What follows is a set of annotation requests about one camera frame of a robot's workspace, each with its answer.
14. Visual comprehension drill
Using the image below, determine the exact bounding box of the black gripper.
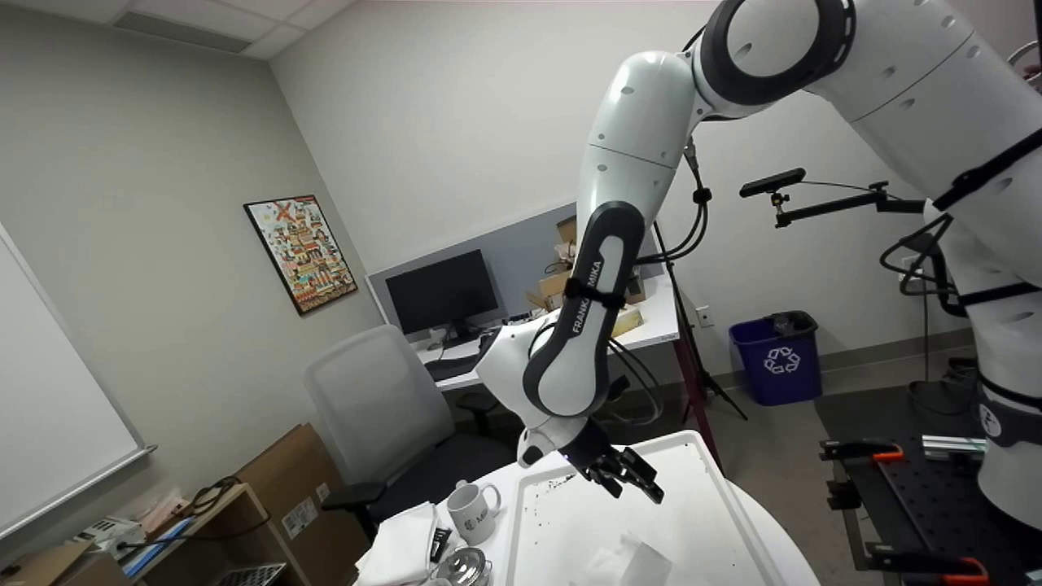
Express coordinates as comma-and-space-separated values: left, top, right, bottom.
555, 419, 667, 508

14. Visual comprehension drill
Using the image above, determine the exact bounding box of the white rectangular tray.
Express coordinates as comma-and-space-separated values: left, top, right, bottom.
503, 431, 786, 586

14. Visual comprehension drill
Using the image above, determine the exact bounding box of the red black tripod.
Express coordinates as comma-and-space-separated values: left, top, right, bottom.
647, 223, 751, 443

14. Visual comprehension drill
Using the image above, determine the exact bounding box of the clear glass cup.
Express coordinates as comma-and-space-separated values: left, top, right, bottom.
441, 475, 507, 546

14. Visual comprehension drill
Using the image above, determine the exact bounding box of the white office desk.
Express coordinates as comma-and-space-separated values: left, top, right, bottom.
412, 271, 687, 397

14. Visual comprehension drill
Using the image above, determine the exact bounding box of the round white table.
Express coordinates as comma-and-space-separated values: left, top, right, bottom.
350, 431, 825, 586

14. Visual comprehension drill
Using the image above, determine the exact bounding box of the round metal tin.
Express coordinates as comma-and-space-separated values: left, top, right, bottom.
435, 543, 495, 586

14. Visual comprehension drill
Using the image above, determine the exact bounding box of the blue recycling bin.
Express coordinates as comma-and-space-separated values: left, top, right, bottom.
726, 311, 827, 410

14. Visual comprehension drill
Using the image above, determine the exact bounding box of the small black white object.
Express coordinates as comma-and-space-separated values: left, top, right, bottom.
425, 525, 456, 568

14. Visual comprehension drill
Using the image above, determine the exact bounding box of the cardboard boxes pile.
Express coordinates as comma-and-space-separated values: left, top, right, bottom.
526, 211, 650, 341

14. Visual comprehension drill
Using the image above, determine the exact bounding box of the black orange clamp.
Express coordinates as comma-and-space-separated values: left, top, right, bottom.
862, 540, 994, 586
817, 438, 907, 472

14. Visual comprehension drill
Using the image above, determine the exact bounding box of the white folded cloth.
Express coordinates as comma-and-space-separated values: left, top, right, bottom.
350, 497, 450, 586

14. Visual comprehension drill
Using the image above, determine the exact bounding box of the grey desk partition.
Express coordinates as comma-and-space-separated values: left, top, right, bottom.
367, 200, 586, 331

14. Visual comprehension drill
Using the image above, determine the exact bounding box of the grey back black office chair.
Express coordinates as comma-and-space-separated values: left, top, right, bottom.
304, 324, 513, 538

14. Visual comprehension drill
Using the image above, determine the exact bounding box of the black computer monitor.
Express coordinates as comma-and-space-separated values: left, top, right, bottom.
382, 248, 503, 341

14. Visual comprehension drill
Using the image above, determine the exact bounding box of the black robot table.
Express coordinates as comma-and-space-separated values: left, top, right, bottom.
812, 354, 1042, 586

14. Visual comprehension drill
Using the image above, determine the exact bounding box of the wooden shelf unit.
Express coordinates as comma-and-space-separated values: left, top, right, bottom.
0, 419, 377, 586

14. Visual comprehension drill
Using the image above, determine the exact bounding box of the colourful framed poster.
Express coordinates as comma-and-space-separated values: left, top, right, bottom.
242, 191, 361, 319

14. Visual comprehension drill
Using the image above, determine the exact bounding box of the black bar camera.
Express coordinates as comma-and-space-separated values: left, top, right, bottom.
736, 168, 812, 202

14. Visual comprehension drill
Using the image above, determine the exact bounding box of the wall whiteboard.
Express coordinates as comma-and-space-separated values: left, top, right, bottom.
0, 223, 154, 543

